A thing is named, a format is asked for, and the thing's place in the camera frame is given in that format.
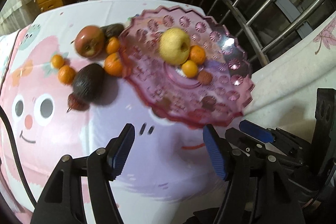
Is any red lychee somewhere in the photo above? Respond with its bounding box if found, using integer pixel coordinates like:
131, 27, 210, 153
67, 93, 89, 112
197, 70, 213, 85

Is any dark avocado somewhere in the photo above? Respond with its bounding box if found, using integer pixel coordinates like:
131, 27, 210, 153
72, 63, 105, 103

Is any small orange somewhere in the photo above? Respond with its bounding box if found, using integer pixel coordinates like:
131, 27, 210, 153
181, 60, 198, 79
106, 37, 121, 55
51, 54, 65, 69

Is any large orange tangerine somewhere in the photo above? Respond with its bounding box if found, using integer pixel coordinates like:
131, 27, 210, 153
189, 45, 206, 65

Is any red apple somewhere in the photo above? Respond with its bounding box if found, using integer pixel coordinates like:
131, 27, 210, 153
74, 25, 105, 59

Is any yellow pear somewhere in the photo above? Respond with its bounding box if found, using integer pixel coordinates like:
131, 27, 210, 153
158, 28, 191, 65

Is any dark overripe banana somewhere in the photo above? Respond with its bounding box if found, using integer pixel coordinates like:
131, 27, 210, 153
100, 23, 125, 39

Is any white floral curtain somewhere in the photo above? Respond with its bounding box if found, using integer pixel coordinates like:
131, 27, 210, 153
244, 14, 336, 141

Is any cartoon printed tablecloth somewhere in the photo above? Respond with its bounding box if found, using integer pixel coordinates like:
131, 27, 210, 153
0, 0, 253, 224

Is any purple glass fruit bowl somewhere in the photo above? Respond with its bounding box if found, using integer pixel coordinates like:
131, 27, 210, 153
120, 6, 254, 127

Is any white lace covered furniture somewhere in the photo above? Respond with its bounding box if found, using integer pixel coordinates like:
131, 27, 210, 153
0, 0, 41, 35

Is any black cable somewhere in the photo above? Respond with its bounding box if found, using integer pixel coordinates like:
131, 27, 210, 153
0, 105, 38, 210

